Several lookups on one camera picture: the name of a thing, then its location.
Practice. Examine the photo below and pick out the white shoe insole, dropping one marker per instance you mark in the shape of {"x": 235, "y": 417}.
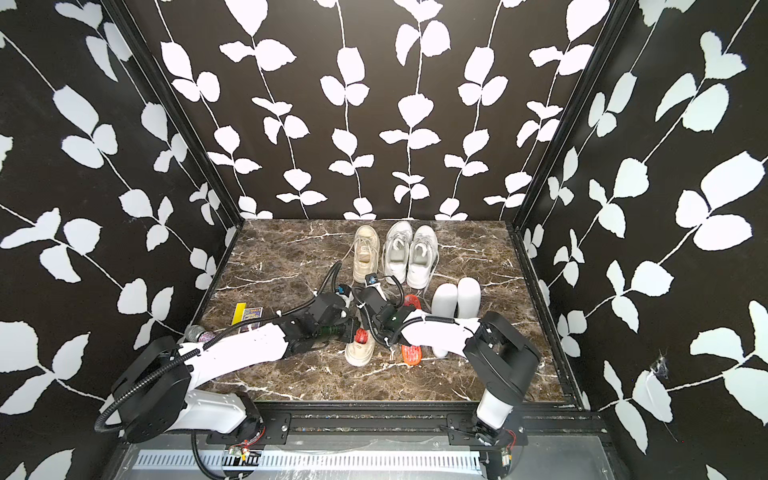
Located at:
{"x": 444, "y": 301}
{"x": 468, "y": 298}

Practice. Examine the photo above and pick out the yellow small box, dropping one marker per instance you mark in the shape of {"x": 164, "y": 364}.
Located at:
{"x": 239, "y": 313}

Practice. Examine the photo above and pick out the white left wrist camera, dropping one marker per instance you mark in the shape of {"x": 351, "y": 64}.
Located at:
{"x": 343, "y": 290}

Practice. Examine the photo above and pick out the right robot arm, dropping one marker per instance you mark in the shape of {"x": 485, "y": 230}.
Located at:
{"x": 503, "y": 359}

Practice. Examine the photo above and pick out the white sneaker one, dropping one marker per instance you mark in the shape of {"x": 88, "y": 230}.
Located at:
{"x": 423, "y": 257}
{"x": 396, "y": 251}

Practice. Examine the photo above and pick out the small printed card pack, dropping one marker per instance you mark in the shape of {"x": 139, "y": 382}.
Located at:
{"x": 253, "y": 316}

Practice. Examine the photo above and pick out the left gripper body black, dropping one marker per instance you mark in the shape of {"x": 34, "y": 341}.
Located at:
{"x": 342, "y": 331}

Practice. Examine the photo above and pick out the red fuzzy insole orange trim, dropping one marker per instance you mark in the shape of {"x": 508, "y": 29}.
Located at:
{"x": 412, "y": 355}

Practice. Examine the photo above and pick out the beige sneaker one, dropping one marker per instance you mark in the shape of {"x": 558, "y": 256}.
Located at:
{"x": 356, "y": 354}
{"x": 366, "y": 249}

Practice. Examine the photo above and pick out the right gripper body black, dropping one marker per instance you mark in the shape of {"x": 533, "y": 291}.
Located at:
{"x": 369, "y": 325}

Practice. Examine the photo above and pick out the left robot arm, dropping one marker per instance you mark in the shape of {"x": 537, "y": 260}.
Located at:
{"x": 160, "y": 392}

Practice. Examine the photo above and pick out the white slotted cable duct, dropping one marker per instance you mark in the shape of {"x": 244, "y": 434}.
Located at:
{"x": 461, "y": 462}

